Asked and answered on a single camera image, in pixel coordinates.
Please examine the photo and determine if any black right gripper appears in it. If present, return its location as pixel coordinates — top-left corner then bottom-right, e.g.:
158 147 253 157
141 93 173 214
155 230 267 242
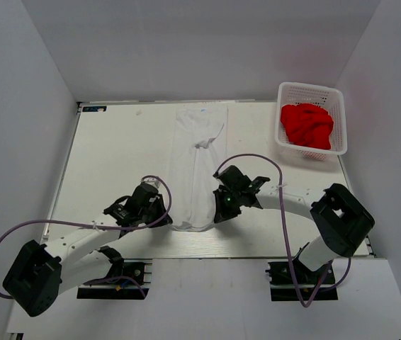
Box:
214 188 243 223

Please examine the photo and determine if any white t shirt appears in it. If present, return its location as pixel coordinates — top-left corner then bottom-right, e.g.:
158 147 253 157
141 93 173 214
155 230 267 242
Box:
168 104 228 232

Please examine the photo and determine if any red t shirt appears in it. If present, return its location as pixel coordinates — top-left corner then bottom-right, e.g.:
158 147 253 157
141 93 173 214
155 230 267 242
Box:
280 103 334 150

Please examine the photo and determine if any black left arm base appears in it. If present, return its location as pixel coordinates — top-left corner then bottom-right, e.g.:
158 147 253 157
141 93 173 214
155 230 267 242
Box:
77 260 152 301

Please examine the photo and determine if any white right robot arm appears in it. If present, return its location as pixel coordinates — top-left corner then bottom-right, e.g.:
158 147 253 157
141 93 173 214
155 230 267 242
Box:
213 165 375 284

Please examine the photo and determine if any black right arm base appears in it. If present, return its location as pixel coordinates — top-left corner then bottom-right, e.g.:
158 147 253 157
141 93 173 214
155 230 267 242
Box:
266 261 339 302

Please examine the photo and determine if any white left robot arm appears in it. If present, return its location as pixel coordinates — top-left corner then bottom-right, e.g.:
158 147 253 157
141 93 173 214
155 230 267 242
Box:
3 182 172 317

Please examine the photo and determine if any blue table label sticker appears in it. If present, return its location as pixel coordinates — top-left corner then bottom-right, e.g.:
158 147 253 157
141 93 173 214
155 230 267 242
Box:
81 106 107 113

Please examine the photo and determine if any white plastic basket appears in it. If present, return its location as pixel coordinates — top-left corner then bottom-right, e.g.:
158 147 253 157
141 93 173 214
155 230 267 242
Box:
275 82 348 159

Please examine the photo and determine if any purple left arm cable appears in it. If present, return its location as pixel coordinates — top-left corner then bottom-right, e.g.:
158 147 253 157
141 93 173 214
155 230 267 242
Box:
0 174 173 299

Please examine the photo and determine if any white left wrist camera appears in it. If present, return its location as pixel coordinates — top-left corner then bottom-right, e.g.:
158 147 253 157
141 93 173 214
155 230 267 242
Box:
141 175 161 189

